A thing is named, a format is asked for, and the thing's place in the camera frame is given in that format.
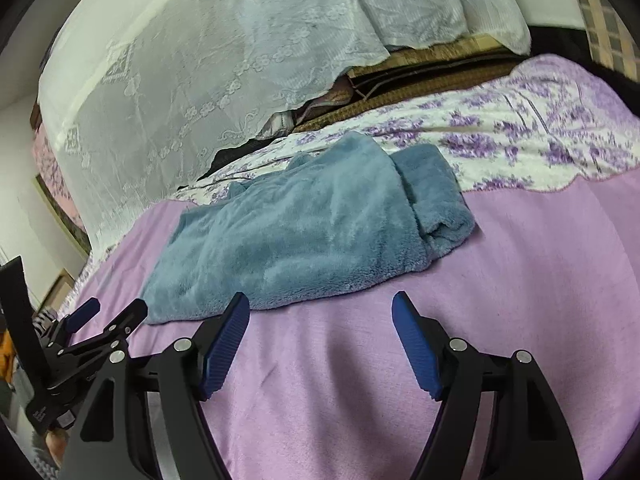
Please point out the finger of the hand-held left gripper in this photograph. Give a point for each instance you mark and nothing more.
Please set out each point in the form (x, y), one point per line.
(82, 314)
(131, 311)

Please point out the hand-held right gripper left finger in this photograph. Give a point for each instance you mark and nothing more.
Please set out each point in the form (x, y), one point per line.
(225, 350)

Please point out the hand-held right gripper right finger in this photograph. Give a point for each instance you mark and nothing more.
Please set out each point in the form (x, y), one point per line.
(417, 350)

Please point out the blue fleece towel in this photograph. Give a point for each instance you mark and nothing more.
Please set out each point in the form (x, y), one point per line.
(300, 230)

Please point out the orange folded garment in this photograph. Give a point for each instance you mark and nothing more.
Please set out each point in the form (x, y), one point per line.
(5, 355)

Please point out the pink floral bed cover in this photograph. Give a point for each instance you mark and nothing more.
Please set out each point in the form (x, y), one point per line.
(325, 410)

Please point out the pink tree print cloth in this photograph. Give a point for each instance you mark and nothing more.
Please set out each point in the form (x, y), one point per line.
(47, 170)

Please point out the white lace cloth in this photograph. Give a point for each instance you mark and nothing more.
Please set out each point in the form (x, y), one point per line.
(175, 85)

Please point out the white folded cloth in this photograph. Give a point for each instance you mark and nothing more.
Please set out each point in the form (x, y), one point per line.
(277, 125)

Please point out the stack of woven mats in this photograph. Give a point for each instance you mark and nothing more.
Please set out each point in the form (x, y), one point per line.
(400, 77)

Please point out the beige grey checkered curtain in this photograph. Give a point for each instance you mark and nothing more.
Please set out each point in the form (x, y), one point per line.
(610, 25)

